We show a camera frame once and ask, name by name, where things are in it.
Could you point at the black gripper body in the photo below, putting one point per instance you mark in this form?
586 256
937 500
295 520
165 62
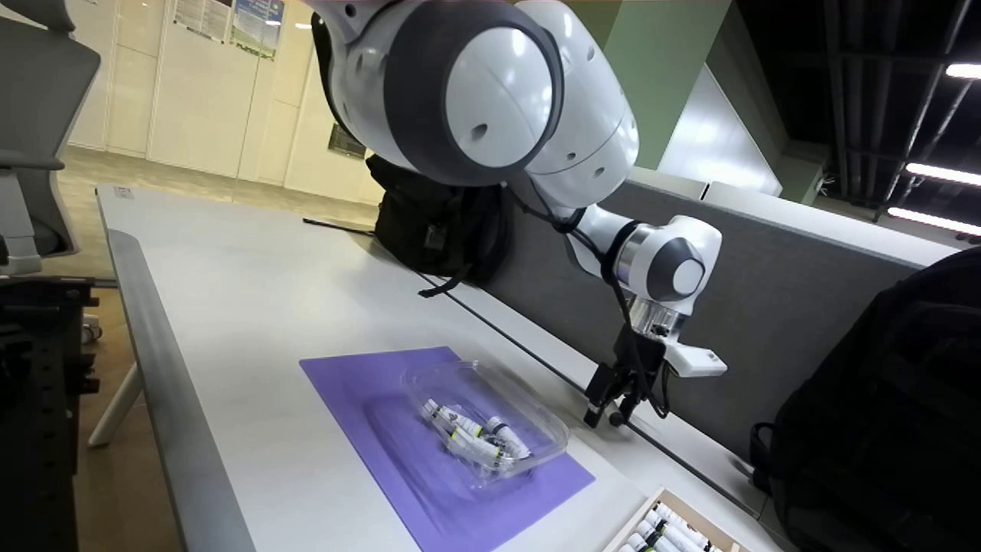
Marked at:
635 368

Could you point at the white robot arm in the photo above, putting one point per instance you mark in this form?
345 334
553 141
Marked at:
492 93

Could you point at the wooden paint tube box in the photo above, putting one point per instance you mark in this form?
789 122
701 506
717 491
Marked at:
717 526

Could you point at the clear plastic container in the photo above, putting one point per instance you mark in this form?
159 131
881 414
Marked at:
533 417

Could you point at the white paint tube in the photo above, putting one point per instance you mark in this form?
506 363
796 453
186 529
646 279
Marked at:
479 453
448 417
634 545
683 526
658 538
506 436

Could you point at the gray desk partition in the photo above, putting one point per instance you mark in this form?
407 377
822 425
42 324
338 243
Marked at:
806 296

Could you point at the purple mat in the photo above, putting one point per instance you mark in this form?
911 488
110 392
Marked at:
349 392

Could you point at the large black backpack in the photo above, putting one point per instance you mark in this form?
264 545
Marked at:
890 429

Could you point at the ceiling tube light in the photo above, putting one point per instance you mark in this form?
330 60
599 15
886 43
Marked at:
945 174
937 223
963 70

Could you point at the white table leg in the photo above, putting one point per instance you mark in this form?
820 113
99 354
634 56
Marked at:
114 406

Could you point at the black equipment stand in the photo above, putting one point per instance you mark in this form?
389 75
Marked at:
34 409

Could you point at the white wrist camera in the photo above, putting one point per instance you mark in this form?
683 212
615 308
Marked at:
701 360

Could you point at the green and black wall poster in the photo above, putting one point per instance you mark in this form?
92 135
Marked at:
345 144

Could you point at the blue and white wall poster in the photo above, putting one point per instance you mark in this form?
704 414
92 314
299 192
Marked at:
256 24

